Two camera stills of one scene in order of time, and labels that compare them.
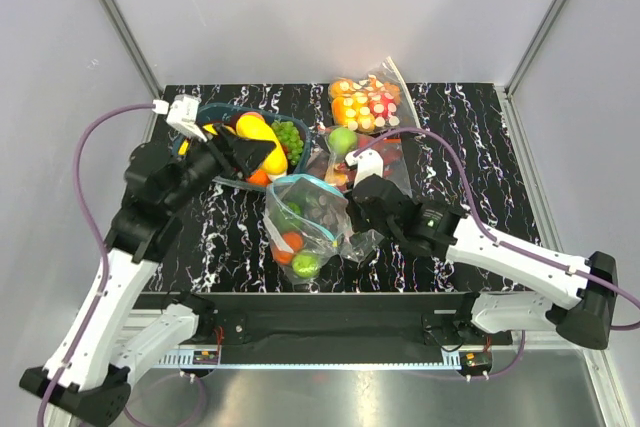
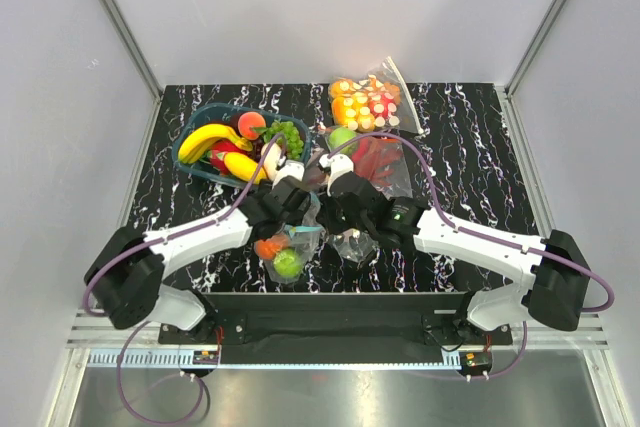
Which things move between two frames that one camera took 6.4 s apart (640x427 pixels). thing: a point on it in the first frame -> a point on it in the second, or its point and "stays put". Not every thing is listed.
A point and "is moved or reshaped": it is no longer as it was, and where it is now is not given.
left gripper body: [205, 164] -> [293, 217]
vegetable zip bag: [311, 224] -> [385, 160]
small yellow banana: [254, 127] is moved or reshaped
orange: [295, 241] -> [266, 249]
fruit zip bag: [304, 217] is moved or reshaped
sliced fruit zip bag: [374, 103] stays put
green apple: [306, 264] -> [288, 262]
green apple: [342, 140] stays put
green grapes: [289, 139] stays put
